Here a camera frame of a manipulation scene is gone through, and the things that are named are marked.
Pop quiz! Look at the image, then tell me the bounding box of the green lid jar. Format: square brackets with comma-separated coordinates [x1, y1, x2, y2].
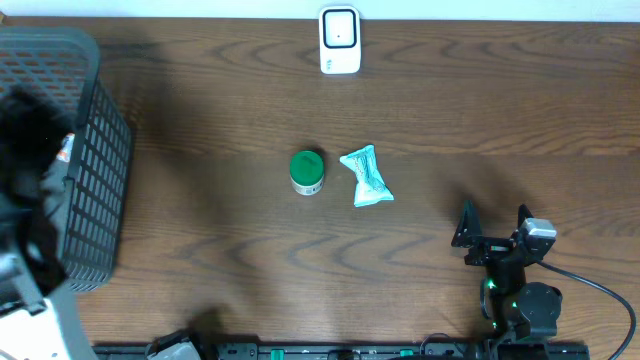
[289, 150, 325, 196]

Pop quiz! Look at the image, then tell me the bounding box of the light teal snack packet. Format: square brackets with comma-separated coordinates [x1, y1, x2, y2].
[339, 144, 394, 207]

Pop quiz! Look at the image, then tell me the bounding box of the orange snack packet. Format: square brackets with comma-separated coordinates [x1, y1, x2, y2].
[56, 133, 75, 163]

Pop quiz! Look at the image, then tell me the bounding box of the white barcode scanner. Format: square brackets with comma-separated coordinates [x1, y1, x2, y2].
[319, 5, 362, 75]

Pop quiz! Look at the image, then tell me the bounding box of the grey plastic mesh basket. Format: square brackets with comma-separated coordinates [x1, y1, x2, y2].
[1, 26, 134, 293]

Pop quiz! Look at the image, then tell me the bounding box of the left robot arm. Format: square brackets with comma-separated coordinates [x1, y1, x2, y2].
[1, 86, 96, 359]

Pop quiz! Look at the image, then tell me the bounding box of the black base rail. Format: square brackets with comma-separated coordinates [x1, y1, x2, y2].
[93, 331, 590, 360]

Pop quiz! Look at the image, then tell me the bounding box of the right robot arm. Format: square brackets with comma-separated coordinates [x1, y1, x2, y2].
[451, 200, 562, 359]

